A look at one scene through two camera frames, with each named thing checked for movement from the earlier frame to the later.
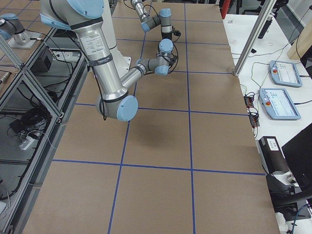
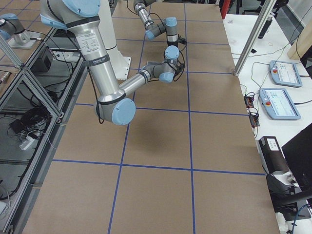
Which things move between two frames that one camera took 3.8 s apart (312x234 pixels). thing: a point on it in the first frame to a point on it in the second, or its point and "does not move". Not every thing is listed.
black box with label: [273, 157] does not move
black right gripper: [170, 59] to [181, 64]
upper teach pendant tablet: [285, 73] does not move
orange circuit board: [248, 101] does not move
